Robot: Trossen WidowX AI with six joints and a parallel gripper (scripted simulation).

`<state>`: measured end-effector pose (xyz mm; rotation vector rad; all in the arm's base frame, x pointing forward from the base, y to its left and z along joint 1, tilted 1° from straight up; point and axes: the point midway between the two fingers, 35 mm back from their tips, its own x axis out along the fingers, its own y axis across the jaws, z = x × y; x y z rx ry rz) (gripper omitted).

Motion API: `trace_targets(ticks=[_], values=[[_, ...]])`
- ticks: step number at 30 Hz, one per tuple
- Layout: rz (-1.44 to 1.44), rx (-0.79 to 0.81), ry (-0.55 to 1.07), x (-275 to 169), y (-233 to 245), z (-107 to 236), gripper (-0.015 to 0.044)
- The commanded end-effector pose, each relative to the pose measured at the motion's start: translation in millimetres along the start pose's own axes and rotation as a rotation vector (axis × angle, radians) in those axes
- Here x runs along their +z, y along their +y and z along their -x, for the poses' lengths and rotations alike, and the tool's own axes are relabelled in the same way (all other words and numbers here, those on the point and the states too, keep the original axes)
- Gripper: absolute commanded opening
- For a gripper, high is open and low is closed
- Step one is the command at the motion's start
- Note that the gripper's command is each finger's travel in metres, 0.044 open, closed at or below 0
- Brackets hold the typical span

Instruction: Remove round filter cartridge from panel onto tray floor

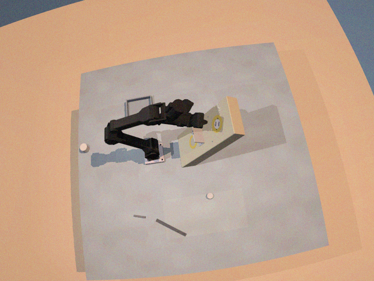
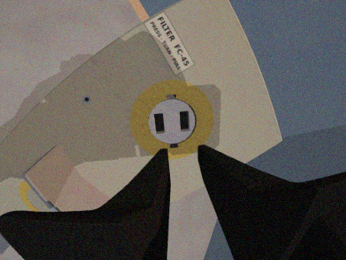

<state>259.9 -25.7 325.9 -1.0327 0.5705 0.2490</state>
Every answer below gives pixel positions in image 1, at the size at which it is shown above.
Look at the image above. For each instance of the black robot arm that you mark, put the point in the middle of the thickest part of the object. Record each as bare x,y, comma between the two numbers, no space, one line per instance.
149,115

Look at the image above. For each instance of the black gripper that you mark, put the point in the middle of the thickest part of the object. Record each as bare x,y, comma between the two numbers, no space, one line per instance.
195,120

